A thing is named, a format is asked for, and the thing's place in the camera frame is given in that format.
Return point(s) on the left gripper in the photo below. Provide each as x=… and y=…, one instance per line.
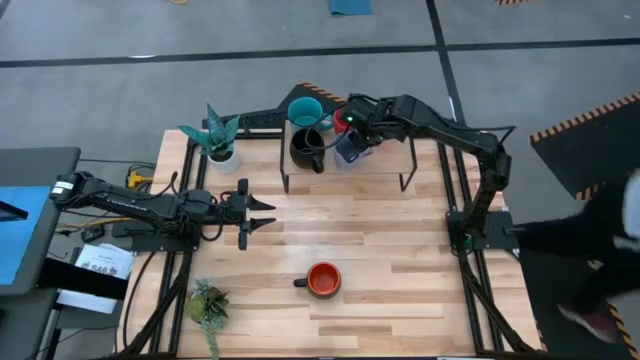
x=230, y=207

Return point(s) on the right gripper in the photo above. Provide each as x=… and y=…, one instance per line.
x=370, y=117

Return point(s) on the matte black mug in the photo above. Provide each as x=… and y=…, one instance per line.
x=306, y=147

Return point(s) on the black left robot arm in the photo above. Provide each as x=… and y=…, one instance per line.
x=125, y=202

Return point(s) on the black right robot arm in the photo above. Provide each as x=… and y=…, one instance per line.
x=450, y=132

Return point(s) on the wooden shelf with black legs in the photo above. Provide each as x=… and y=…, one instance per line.
x=380, y=160

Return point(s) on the teal mug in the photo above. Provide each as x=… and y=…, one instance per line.
x=305, y=111

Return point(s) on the snake plant in white pot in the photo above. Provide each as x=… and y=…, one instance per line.
x=217, y=137

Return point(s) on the black mug with orange interior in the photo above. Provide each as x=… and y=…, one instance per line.
x=323, y=279

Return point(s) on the small green succulent plant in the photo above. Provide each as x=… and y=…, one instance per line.
x=207, y=305

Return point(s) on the yellow plug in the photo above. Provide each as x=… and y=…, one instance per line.
x=137, y=179

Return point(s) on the blue floor mat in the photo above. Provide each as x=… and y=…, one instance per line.
x=350, y=6

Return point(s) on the white printed paper sheet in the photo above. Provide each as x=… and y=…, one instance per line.
x=105, y=261

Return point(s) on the black power adapter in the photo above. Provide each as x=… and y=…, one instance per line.
x=92, y=233

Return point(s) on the black hazard-striped floor mat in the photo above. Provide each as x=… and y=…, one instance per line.
x=590, y=145

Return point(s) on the blue screen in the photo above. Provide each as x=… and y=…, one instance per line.
x=22, y=225

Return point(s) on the person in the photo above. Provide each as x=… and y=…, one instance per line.
x=590, y=240

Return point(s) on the black table frame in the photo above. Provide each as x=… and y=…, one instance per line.
x=477, y=300

